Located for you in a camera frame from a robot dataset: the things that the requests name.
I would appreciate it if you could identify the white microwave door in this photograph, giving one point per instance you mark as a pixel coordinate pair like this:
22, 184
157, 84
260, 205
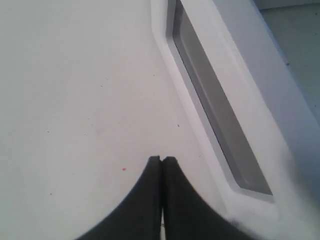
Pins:
90, 89

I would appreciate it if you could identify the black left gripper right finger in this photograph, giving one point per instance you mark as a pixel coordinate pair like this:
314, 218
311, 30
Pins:
186, 215

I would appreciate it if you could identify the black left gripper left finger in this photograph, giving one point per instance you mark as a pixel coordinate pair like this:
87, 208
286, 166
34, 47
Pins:
139, 215

